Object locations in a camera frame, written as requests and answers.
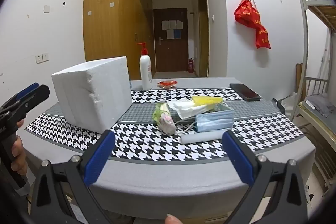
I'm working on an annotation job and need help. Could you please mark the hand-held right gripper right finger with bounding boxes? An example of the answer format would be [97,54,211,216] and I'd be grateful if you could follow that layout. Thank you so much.
[222,131,309,224]

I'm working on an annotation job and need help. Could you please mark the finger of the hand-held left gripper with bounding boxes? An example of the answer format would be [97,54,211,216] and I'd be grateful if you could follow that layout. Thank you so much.
[0,82,40,110]
[0,84,50,130]

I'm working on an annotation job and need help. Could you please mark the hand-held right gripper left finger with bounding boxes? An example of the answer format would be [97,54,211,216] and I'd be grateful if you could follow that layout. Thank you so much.
[29,130,116,224]

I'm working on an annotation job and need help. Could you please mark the white foam box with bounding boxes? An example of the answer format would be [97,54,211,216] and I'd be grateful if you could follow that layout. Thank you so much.
[51,56,133,134]

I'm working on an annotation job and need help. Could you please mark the yellow foam net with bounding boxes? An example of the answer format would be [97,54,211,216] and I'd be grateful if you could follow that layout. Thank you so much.
[191,95,223,107]

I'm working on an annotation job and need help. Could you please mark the white foam sheet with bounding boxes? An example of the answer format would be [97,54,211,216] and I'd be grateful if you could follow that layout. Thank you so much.
[167,99,211,120]

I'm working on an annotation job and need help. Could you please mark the person's left hand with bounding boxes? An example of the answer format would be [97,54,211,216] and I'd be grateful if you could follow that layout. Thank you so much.
[10,119,29,178]

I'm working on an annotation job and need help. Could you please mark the person's right hand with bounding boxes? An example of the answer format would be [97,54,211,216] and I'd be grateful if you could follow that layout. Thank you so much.
[165,214,182,224]

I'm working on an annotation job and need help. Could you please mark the white foam roll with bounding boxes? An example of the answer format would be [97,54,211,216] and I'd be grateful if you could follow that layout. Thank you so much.
[181,131,223,144]

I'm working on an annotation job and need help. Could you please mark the blue face mask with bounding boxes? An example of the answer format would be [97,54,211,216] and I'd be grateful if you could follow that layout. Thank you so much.
[174,106,235,135]

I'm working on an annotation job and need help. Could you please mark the houndstooth table runner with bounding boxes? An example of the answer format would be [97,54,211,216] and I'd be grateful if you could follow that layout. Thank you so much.
[25,86,305,161]

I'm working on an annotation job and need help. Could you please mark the grey tablecloth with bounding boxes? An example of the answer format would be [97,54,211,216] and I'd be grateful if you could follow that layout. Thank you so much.
[25,77,317,214]

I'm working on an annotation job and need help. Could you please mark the black smartphone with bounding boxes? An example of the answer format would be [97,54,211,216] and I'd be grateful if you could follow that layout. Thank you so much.
[230,83,261,102]

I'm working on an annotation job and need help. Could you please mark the green pink wrapped packet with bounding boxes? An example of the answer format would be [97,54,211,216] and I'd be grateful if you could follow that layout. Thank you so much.
[153,103,177,134]

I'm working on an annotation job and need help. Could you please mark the clear plastic bag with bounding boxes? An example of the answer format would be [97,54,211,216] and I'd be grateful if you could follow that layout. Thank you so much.
[278,93,298,117]

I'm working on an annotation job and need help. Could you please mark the grey bedding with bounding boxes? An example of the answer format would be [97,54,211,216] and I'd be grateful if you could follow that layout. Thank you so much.
[304,94,336,118]

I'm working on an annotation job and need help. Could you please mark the white lotion pump bottle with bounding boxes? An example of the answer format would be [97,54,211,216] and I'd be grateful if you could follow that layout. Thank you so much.
[137,42,153,91]

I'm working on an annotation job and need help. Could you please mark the red snack packet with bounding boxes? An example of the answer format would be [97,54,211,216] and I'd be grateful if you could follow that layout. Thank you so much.
[157,80,178,89]

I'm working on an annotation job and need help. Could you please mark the wooden boards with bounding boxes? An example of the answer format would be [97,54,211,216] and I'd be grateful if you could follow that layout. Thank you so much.
[296,63,305,98]

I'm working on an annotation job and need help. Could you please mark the wooden wardrobe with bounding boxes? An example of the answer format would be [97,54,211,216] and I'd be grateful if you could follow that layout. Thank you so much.
[83,0,154,81]

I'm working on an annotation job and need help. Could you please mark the dark brown door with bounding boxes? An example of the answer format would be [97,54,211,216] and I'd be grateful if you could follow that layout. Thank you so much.
[153,8,188,72]

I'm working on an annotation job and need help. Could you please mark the red plastic bag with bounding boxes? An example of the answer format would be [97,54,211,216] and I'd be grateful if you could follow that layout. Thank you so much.
[255,21,272,49]
[234,0,261,28]

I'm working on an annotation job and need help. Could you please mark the wooden side door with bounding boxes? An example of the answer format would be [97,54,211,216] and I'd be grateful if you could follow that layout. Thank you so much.
[198,0,210,78]

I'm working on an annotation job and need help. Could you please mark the metal bunk bed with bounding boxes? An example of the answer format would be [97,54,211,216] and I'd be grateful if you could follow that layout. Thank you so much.
[291,0,336,188]

